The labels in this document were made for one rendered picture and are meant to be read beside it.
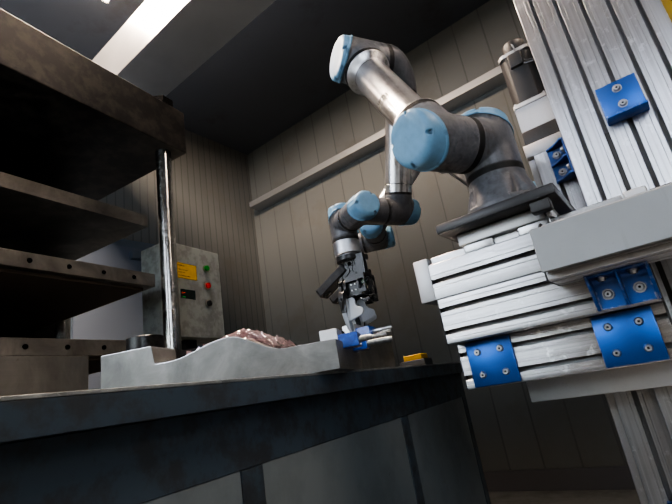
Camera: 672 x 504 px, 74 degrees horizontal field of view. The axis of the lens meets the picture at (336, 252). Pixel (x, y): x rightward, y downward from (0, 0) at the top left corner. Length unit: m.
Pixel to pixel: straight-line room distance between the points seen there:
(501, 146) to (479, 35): 3.11
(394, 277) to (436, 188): 0.78
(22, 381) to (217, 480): 0.29
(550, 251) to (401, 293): 2.94
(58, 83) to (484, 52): 3.04
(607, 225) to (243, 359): 0.65
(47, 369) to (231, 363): 0.32
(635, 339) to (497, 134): 0.44
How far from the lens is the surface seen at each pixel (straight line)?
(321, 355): 0.85
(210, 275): 2.10
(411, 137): 0.90
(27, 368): 0.74
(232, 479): 0.74
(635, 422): 1.11
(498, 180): 0.93
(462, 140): 0.91
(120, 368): 1.04
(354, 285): 1.21
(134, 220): 1.87
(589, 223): 0.75
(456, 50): 4.08
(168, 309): 1.73
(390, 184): 1.25
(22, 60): 1.75
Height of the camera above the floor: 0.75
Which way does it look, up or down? 18 degrees up
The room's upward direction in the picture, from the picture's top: 10 degrees counter-clockwise
